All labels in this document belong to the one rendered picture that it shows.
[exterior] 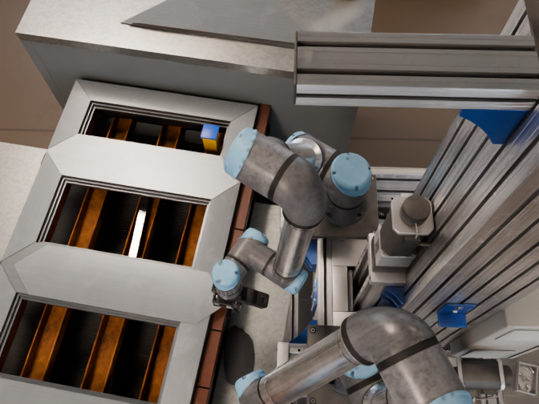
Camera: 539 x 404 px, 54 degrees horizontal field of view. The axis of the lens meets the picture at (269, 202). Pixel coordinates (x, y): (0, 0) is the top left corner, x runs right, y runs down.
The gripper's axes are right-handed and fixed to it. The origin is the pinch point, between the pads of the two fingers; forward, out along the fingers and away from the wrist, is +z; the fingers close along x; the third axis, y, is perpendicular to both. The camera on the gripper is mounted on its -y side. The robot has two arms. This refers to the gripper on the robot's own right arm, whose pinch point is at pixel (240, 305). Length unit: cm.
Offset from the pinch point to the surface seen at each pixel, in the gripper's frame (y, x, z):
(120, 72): 64, -82, -3
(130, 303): 35.7, 5.5, 0.9
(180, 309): 18.9, 4.6, 0.8
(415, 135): -68, -132, 86
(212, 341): 6.8, 12.0, 3.8
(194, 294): 15.7, -1.1, 0.8
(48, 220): 73, -18, 3
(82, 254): 57, -8, 1
